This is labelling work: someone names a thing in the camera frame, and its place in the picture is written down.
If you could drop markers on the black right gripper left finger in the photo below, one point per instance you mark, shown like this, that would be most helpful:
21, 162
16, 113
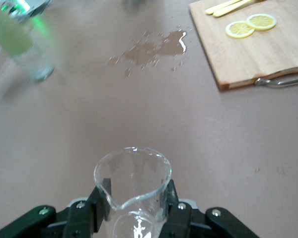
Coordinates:
39, 223

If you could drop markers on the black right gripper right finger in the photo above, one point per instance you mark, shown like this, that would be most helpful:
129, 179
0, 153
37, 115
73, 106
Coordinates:
188, 223

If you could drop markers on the clear glass measuring cup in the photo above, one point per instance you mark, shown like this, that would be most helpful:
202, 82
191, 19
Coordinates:
134, 178

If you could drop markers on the brown table cover sheet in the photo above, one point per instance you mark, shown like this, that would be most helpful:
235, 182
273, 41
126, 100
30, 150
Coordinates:
139, 111

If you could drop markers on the spilled liquid puddle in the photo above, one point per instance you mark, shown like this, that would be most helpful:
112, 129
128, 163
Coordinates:
149, 49

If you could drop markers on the wooden cutting board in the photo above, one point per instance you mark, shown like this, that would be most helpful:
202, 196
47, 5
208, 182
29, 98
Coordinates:
250, 54

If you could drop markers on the green sleeved glass bottle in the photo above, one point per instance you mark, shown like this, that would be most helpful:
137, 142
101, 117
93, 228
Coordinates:
10, 37

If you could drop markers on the lemon slice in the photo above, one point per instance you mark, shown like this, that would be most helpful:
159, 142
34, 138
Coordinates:
263, 21
238, 30

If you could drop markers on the yellow plastic knife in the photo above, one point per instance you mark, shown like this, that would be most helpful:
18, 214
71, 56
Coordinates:
218, 8

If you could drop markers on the yellow plastic fork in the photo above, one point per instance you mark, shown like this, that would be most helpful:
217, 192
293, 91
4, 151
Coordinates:
231, 9

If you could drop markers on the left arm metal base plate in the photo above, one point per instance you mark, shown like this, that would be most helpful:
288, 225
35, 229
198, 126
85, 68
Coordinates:
37, 7

